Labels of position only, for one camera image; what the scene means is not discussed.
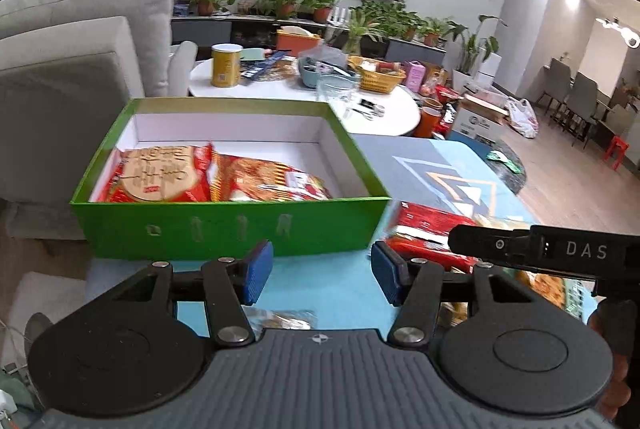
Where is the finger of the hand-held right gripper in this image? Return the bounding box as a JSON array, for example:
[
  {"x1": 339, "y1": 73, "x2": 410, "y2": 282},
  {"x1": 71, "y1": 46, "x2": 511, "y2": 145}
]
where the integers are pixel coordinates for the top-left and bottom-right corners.
[{"x1": 448, "y1": 224, "x2": 533, "y2": 269}]

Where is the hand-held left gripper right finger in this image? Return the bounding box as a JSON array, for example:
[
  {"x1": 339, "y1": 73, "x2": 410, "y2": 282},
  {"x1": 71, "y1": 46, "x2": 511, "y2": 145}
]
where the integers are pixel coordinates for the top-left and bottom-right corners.
[{"x1": 370, "y1": 241, "x2": 538, "y2": 347}]

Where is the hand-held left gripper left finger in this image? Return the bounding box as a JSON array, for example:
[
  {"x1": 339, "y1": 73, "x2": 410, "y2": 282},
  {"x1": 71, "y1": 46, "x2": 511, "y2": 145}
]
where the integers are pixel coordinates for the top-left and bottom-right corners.
[{"x1": 102, "y1": 240, "x2": 275, "y2": 346}]

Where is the clear nut packet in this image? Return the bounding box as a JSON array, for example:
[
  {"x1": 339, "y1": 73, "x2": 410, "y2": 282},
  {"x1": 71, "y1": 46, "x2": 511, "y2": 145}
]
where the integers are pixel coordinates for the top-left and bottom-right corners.
[{"x1": 247, "y1": 308, "x2": 318, "y2": 332}]

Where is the red round biscuit packet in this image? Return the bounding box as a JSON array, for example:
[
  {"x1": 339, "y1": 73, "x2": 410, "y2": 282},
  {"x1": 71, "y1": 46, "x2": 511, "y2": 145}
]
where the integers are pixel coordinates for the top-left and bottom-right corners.
[{"x1": 385, "y1": 202, "x2": 598, "y2": 327}]

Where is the green cardboard box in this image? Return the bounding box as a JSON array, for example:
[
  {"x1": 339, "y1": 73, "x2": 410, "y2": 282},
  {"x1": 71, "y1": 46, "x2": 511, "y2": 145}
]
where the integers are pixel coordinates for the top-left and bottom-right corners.
[{"x1": 69, "y1": 97, "x2": 392, "y2": 260}]

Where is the person's right hand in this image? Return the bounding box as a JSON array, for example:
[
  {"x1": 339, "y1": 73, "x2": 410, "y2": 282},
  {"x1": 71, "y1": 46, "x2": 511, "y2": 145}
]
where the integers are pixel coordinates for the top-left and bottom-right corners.
[{"x1": 587, "y1": 309, "x2": 634, "y2": 421}]

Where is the dark round side table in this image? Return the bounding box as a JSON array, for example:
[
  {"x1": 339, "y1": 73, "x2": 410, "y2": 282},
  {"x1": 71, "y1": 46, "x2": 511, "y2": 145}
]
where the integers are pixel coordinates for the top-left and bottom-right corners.
[{"x1": 440, "y1": 132, "x2": 526, "y2": 195}]

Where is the blue patterned table mat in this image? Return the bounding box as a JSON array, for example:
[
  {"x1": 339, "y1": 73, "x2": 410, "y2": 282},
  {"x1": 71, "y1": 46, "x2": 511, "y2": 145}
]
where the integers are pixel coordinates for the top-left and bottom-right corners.
[{"x1": 85, "y1": 134, "x2": 601, "y2": 340}]

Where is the green packet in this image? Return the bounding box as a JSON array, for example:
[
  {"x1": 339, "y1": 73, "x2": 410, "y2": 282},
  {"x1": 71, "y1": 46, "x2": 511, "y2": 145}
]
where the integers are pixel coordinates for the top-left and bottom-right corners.
[{"x1": 486, "y1": 150, "x2": 521, "y2": 172}]

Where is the red glossy snack packet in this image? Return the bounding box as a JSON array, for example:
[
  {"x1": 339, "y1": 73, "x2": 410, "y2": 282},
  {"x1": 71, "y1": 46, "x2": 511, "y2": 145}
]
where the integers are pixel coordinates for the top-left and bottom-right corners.
[{"x1": 207, "y1": 142, "x2": 333, "y2": 202}]

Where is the red stool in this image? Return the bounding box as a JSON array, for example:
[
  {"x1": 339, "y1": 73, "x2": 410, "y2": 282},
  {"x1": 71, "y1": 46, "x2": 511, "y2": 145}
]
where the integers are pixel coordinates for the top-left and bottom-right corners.
[{"x1": 604, "y1": 135, "x2": 628, "y2": 170}]

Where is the brown and white cardboard box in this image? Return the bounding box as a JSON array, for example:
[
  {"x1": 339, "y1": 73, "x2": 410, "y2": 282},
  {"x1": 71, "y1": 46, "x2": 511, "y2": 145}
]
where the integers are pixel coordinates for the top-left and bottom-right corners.
[{"x1": 450, "y1": 93, "x2": 508, "y2": 145}]

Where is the orange cup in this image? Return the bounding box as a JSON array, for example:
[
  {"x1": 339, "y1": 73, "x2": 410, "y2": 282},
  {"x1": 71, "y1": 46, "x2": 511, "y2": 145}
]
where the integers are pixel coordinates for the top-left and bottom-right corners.
[{"x1": 419, "y1": 106, "x2": 442, "y2": 138}]

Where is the white plastic bag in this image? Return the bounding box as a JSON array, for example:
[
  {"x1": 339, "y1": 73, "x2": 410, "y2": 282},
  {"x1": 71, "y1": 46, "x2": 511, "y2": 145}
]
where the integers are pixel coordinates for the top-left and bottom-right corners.
[{"x1": 505, "y1": 98, "x2": 541, "y2": 138}]

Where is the red packet with large cracker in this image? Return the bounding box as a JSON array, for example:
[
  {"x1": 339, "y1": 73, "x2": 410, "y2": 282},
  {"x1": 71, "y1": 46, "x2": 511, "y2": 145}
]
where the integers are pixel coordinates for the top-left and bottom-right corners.
[{"x1": 97, "y1": 144, "x2": 213, "y2": 203}]

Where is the grey dining chair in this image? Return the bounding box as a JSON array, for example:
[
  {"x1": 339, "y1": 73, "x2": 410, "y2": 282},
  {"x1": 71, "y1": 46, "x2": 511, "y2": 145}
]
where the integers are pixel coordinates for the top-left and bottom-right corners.
[
  {"x1": 537, "y1": 59, "x2": 573, "y2": 115},
  {"x1": 565, "y1": 74, "x2": 601, "y2": 135}
]

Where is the pink box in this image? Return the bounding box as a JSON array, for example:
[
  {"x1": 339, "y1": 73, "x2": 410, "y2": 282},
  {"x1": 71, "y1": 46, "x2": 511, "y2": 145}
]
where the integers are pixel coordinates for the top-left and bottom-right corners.
[{"x1": 403, "y1": 60, "x2": 427, "y2": 92}]

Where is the round white coffee table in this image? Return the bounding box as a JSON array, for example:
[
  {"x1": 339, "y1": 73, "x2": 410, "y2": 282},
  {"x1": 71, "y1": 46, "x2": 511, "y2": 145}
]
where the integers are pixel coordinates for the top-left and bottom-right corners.
[{"x1": 189, "y1": 56, "x2": 422, "y2": 137}]

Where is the clear glass cup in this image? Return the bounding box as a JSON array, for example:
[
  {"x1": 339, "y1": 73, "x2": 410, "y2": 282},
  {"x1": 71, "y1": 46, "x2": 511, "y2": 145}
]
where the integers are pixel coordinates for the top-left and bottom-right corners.
[{"x1": 316, "y1": 73, "x2": 358, "y2": 109}]

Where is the tall plant in white pot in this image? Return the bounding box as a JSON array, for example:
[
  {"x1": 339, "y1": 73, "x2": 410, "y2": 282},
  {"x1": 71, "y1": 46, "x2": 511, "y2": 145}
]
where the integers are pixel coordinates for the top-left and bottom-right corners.
[{"x1": 450, "y1": 14, "x2": 506, "y2": 95}]

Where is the yellow woven basket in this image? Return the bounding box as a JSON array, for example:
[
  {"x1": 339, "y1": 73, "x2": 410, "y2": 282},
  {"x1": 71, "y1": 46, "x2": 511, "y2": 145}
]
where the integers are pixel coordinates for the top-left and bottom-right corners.
[{"x1": 348, "y1": 56, "x2": 407, "y2": 94}]

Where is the teal bowl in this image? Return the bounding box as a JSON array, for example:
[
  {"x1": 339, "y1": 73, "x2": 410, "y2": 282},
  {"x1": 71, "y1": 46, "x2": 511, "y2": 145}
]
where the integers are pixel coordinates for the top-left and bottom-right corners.
[{"x1": 298, "y1": 56, "x2": 361, "y2": 90}]

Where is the dark blue packet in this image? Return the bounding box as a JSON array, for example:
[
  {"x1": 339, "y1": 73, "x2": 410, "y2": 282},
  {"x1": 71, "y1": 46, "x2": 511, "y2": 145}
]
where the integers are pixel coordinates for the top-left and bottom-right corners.
[{"x1": 240, "y1": 52, "x2": 293, "y2": 82}]

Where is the yellow can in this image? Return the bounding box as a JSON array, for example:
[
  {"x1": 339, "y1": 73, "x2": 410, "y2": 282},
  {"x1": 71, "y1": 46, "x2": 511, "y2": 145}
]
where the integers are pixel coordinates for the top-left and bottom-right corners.
[{"x1": 210, "y1": 43, "x2": 244, "y2": 88}]

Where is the ceiling lamp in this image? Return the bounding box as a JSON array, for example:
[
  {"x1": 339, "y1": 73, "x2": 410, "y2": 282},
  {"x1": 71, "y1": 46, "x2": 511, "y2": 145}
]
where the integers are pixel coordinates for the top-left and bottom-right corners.
[{"x1": 597, "y1": 16, "x2": 640, "y2": 50}]

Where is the orange box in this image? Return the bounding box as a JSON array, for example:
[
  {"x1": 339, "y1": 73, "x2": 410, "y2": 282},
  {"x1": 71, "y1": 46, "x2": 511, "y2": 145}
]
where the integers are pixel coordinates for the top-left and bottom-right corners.
[{"x1": 276, "y1": 26, "x2": 322, "y2": 58}]

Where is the dark television cabinet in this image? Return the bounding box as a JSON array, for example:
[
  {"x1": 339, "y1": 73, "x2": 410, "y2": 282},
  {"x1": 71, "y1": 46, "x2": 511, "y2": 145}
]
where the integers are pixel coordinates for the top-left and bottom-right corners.
[{"x1": 170, "y1": 12, "x2": 448, "y2": 60}]

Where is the leafy plant in vase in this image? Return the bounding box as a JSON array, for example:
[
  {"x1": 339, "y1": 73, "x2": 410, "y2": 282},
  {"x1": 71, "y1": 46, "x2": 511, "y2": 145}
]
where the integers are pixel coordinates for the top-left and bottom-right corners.
[{"x1": 345, "y1": 4, "x2": 381, "y2": 55}]

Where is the beige sofa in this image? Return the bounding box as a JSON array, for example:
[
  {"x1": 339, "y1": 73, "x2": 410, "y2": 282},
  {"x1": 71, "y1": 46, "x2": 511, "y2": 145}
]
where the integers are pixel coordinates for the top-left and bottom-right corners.
[{"x1": 0, "y1": 0, "x2": 198, "y2": 240}]

